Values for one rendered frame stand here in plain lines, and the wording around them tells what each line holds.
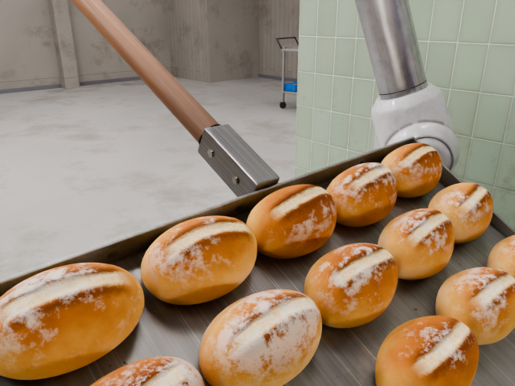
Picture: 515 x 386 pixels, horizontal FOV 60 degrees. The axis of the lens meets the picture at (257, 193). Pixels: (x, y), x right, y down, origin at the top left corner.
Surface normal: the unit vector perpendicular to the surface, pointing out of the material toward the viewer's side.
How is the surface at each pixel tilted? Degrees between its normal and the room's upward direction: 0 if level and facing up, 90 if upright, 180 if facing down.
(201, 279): 87
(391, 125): 81
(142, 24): 90
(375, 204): 88
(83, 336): 85
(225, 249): 67
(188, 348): 27
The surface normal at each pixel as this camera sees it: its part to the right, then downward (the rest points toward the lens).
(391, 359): -0.71, -0.62
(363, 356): 0.31, -0.70
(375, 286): 0.55, -0.05
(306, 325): 0.77, -0.14
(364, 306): 0.42, 0.29
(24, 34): 0.68, 0.27
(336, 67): -0.73, 0.25
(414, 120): -0.23, 0.19
